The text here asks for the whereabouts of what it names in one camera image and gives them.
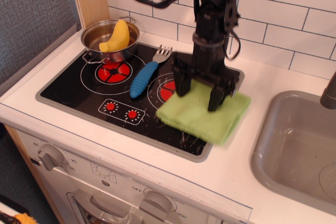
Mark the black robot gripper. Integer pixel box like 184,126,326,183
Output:
172,42,239,112

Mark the green microfiber cloth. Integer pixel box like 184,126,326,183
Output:
156,80,251,145

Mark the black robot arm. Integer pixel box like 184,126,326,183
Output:
172,0,240,111

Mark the right red stove knob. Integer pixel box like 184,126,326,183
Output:
127,110,138,120

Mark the red stove knob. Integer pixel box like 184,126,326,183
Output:
127,110,138,120
106,102,116,111

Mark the left red stove knob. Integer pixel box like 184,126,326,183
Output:
106,102,116,111

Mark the black toy stove top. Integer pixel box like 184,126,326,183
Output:
36,44,212,163

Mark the yellow toy banana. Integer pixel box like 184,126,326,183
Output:
99,20,130,52

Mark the small steel pot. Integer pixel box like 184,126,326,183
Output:
81,19,140,63

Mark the grey plastic sink basin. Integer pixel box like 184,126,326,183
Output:
251,91,335,215

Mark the right grey oven knob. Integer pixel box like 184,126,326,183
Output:
139,191,173,222

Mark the grey oven knob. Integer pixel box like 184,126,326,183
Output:
139,191,173,222
38,144,65,171

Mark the grey faucet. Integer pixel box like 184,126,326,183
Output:
320,72,336,110

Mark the white toy oven front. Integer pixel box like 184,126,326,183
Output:
17,131,251,223

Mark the left grey oven knob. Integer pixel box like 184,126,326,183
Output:
38,144,65,171

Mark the yellow plush object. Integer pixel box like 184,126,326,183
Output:
14,213,37,224

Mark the blue handled toy fork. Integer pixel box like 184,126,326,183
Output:
130,45,173,99

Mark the grey oven door handle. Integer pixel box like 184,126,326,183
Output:
73,190,144,223

